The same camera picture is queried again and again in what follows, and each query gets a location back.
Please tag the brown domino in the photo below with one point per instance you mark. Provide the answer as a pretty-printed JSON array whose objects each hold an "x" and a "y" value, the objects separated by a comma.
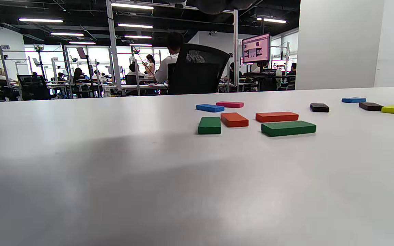
[{"x": 370, "y": 106}]

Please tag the person's left hand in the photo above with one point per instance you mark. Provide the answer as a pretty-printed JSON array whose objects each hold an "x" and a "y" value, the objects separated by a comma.
[{"x": 217, "y": 6}]

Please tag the black mesh office chair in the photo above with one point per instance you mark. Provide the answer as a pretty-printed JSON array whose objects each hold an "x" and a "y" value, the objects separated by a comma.
[{"x": 197, "y": 78}]

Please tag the computer monitor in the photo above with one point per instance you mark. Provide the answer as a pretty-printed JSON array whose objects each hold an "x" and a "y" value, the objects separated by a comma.
[{"x": 255, "y": 48}]

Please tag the metal frame pole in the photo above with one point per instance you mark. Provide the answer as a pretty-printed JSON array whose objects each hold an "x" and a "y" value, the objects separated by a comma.
[
  {"x": 114, "y": 44},
  {"x": 235, "y": 51}
]

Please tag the orange domino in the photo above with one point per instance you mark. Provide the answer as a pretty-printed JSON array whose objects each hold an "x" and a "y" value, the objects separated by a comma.
[
  {"x": 234, "y": 119},
  {"x": 276, "y": 116}
]

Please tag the green domino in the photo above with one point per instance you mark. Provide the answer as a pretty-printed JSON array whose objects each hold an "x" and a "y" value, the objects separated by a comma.
[
  {"x": 287, "y": 128},
  {"x": 209, "y": 125}
]

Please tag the light blue domino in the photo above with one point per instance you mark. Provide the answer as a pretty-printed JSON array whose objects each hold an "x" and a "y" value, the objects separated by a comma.
[
  {"x": 210, "y": 108},
  {"x": 353, "y": 99}
]

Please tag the pink domino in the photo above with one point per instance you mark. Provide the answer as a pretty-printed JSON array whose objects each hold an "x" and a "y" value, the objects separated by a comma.
[{"x": 230, "y": 104}]

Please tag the black standing desk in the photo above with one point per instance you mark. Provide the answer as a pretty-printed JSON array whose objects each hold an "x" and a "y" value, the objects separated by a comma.
[{"x": 262, "y": 82}]

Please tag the black domino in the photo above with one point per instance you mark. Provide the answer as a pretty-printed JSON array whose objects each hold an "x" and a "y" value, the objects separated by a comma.
[{"x": 319, "y": 107}]

